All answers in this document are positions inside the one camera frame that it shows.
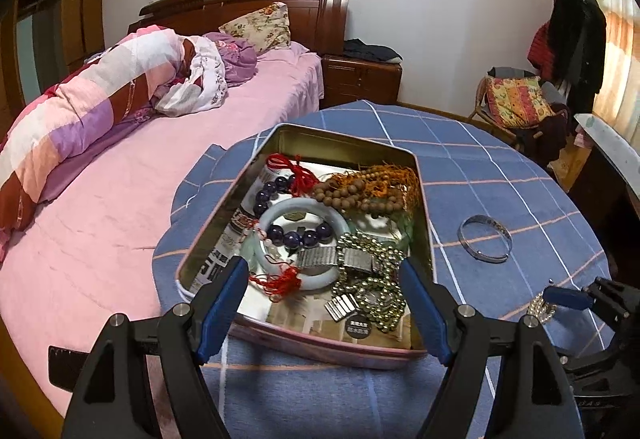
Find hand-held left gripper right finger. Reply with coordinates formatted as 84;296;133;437
397;256;586;439

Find hanging black coat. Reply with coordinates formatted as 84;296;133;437
547;0;607;120

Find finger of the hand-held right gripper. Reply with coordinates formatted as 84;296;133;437
555;319;640;439
544;278;635;321

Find pale jade bangle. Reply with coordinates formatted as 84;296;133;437
258;199;347;291

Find hanging red garment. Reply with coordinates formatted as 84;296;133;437
530;24;556;77

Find black flat object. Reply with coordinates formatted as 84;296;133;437
47;345;101;391

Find silver metal bangle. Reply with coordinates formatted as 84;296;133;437
458;215;513;262

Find rattan chair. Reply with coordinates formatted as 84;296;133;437
467;66;571;160

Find blue checked tablecloth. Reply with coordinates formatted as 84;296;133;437
152;99;613;439

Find purple garment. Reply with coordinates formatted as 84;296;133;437
202;31;258;87

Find pearl bead bracelet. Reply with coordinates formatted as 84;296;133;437
529;293;558;320

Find silver link band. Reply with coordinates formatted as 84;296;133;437
324;295;360;321

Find dark garment on chair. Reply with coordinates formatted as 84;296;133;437
515;104;571;164

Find wooden headboard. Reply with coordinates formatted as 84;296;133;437
127;0;350;57

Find dark purple bead bracelet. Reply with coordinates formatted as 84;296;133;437
254;176;335;249

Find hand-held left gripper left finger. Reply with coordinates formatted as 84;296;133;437
60;256;251;439

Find white board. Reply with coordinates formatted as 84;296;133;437
573;113;640;204

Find dark folded clothes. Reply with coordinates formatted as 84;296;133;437
342;38;403;64

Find floral pillow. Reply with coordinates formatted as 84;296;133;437
218;1;292;54

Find printed paper sheet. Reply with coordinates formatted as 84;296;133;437
197;161;416;352

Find wooden nightstand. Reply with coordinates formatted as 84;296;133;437
320;54;403;110

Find dark wooden cabinet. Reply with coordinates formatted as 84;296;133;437
570;146;640;280

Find colourful patterned cushion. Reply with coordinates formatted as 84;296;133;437
485;75;556;130

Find pink bed sheet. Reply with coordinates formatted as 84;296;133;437
0;41;323;425

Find white floral cloth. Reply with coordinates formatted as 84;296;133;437
152;39;230;117

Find golden bead necklace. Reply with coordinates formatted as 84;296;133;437
331;233;408;334

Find wooden bead necklace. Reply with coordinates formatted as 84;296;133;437
311;163;421;221

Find rectangular metal tin box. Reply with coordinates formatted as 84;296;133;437
175;123;435;371

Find pink patchwork quilt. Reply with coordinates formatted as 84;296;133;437
0;26;201;232

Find mesh strap wristwatch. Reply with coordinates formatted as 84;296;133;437
296;246;378;277

